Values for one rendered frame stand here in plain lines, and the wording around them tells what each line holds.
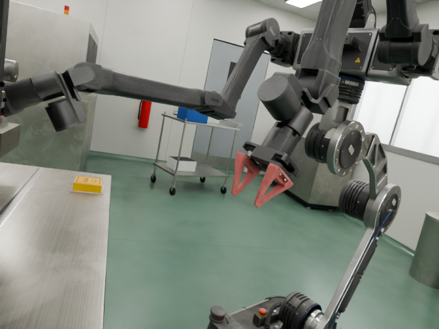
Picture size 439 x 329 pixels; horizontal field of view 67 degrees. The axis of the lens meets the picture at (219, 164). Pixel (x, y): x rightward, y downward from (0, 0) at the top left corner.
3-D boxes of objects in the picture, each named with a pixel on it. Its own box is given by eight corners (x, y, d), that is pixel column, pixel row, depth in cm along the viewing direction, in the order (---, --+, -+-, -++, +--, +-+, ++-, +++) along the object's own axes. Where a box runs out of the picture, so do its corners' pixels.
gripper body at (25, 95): (16, 112, 76) (49, 102, 78) (2, 117, 67) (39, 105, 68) (2, 85, 74) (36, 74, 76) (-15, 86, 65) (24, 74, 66)
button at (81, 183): (100, 194, 88) (102, 185, 87) (72, 191, 85) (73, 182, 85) (101, 186, 94) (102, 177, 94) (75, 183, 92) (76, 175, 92)
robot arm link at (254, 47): (213, 130, 112) (234, 128, 104) (185, 104, 104) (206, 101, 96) (261, 36, 127) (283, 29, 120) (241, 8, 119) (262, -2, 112)
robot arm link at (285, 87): (341, 92, 63) (304, 87, 69) (321, 47, 55) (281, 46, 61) (310, 143, 61) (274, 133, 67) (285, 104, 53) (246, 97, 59)
